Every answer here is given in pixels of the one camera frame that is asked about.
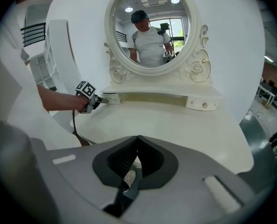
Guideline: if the person's left forearm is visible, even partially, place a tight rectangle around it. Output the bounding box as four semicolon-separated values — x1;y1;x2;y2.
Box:
36;84;89;113

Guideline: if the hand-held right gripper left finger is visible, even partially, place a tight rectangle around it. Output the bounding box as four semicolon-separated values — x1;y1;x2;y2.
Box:
92;135;139;188

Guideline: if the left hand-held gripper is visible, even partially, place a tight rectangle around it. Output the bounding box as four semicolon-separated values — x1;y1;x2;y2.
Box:
74;80;110;115

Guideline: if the black balcony railing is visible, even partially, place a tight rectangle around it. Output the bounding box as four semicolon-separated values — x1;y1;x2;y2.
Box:
20;21;47;48

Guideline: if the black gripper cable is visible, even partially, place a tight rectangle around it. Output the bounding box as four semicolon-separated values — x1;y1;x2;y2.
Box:
71;109;78;135

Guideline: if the cream ornate dressing table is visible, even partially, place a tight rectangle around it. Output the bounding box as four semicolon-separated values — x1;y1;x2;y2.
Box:
69;0;255;175

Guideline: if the white curved shelf unit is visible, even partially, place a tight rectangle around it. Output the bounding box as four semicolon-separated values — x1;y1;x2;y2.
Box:
43;19;82;92

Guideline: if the person's white shoe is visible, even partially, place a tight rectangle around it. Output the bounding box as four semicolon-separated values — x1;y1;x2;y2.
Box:
123;169;137;187

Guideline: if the oval mirror white carved frame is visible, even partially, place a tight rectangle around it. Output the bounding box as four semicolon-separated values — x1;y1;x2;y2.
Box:
104;0;201;77

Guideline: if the row of white office desks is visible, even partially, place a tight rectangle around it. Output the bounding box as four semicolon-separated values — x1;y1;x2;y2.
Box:
256;77;277;116

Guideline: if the person in white shirt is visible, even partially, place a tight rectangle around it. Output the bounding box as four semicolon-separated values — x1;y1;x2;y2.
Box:
0;0;83;151

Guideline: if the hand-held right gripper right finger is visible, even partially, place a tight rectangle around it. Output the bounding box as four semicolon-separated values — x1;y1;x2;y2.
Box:
137;135;179;191

